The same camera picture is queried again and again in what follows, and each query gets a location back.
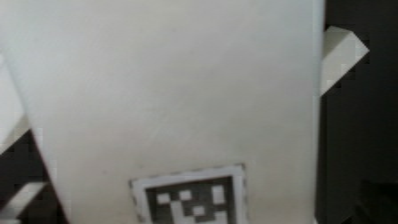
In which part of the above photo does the white cabinet top block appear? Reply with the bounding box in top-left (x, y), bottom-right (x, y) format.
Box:
top-left (0, 0), bottom-right (325, 224)

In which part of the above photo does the white cabinet door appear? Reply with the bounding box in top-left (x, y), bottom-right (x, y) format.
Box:
top-left (0, 182), bottom-right (48, 224)
top-left (320, 26), bottom-right (370, 94)

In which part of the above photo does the white cabinet body box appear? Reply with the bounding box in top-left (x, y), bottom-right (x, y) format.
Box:
top-left (0, 57), bottom-right (30, 154)

